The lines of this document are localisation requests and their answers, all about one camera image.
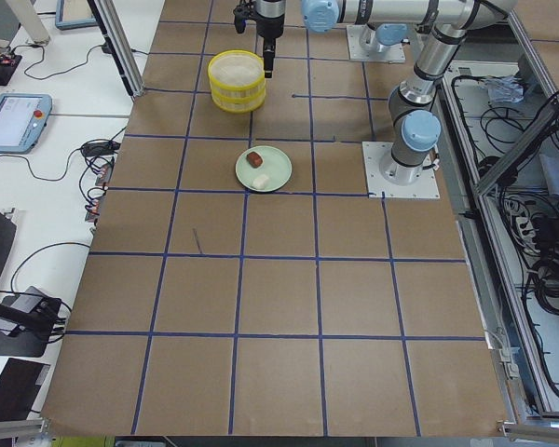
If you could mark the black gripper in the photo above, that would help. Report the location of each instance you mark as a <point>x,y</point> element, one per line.
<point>269,19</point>

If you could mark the yellow top steamer layer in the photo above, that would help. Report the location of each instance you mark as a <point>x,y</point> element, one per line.
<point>236,74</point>

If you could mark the yellow steamer layer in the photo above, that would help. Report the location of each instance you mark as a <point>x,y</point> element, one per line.
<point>238,105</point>
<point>236,74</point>

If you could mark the brown bun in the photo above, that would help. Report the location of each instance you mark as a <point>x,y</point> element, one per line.
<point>254,159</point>

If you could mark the white bun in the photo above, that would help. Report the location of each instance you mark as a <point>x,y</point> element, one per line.
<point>260,182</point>

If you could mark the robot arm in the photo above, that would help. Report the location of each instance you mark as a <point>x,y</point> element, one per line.
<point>269,18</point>
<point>416,128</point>

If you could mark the yellow bottom steamer layer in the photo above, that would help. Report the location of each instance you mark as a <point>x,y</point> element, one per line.
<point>238,105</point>

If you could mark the light green plate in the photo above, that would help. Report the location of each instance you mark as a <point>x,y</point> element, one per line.
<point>276,165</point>

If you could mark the black power adapter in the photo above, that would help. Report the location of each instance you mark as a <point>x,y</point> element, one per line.
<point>92,149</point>

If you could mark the blue teach pendant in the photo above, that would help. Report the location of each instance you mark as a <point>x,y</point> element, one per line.
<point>73,14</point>
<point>22,120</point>

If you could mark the black monitor stand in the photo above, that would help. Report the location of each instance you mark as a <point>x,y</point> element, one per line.
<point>29,320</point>

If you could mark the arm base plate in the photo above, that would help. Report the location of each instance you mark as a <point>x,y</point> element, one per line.
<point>377,42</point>
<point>385,178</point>

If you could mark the aluminium frame post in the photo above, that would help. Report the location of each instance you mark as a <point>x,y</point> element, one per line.
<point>104,12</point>

